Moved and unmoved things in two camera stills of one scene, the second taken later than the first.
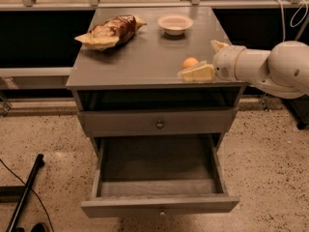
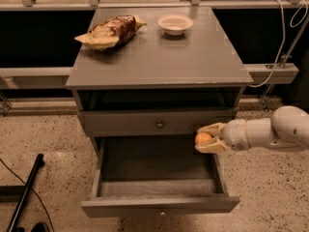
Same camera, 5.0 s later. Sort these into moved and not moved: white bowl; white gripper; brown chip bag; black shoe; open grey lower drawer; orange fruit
Moved: orange fruit; white gripper
Not moved: black shoe; brown chip bag; white bowl; open grey lower drawer
